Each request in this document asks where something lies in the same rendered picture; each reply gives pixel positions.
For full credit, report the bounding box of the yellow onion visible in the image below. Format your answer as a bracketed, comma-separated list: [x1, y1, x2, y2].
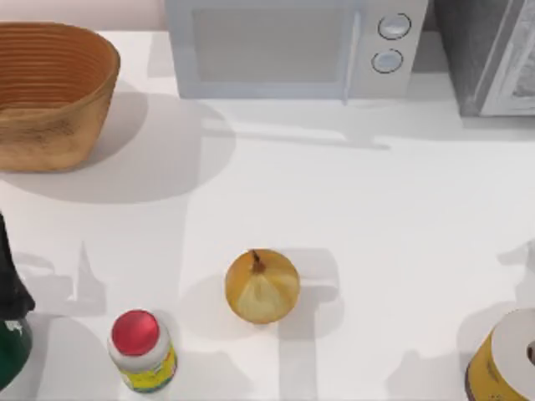
[224, 248, 301, 326]

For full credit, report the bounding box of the microwave glass door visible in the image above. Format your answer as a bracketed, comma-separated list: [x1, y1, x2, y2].
[166, 0, 356, 100]

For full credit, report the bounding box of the round grey microwave knob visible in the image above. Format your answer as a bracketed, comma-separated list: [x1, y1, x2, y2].
[370, 48, 405, 75]
[377, 12, 413, 41]

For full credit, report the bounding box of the white bottle with red cap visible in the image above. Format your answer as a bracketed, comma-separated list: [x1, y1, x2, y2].
[107, 309, 179, 394]

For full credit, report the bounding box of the pale microwave oven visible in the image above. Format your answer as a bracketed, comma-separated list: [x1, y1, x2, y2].
[163, 0, 431, 106]

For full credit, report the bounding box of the brown woven basket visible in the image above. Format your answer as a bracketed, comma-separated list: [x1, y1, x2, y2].
[0, 22, 122, 173]

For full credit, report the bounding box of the green bottle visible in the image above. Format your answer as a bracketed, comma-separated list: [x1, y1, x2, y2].
[0, 317, 33, 390]

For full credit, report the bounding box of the microwave door handle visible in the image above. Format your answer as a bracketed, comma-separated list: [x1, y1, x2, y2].
[342, 11, 363, 106]

